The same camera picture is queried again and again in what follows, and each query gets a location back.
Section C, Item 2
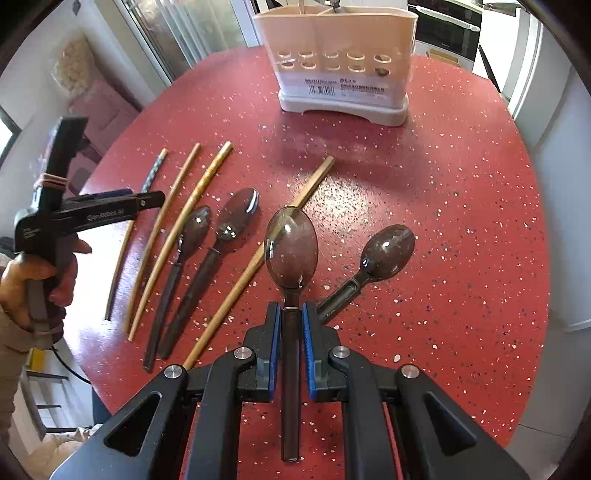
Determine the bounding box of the stack of pink stools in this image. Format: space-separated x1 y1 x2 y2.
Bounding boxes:
69 78 139 162

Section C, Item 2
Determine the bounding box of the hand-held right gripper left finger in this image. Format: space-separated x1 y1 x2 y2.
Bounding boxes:
48 302 283 480

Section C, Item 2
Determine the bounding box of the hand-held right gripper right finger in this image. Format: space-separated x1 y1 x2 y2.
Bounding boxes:
302 301 532 480

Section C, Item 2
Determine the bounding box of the white refrigerator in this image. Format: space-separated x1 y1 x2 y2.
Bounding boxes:
473 0 555 134

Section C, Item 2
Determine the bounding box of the person's left hand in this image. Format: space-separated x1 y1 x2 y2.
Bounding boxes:
0 237 93 333

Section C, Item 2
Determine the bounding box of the blue patterned wooden chopstick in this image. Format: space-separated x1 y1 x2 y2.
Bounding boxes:
104 148 169 321

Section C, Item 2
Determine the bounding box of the black metal rack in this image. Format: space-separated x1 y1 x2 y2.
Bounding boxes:
23 342 93 435

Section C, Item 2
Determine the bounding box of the black framed window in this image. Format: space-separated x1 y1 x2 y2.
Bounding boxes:
0 105 21 160

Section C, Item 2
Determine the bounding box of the gold patterned wooden chopstick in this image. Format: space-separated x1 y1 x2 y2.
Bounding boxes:
128 141 233 342

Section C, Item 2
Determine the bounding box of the black built-in oven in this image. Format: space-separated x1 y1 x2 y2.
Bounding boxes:
409 0 483 61

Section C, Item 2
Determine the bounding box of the glass door cabinet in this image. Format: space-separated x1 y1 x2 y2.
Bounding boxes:
115 0 259 84

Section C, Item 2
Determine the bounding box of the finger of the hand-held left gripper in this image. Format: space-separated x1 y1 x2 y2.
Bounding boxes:
65 188 134 204
117 191 165 221

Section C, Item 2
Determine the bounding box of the bag of white puffs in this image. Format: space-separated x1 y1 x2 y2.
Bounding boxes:
51 37 95 90

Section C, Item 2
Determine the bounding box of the person's left forearm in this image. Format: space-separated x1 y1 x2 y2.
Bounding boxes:
0 307 38 393

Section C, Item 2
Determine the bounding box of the large dark translucent spoon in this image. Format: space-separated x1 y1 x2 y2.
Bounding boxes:
263 206 319 462

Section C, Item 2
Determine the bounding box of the cream plastic utensil holder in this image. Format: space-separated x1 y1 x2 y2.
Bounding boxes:
253 0 419 126

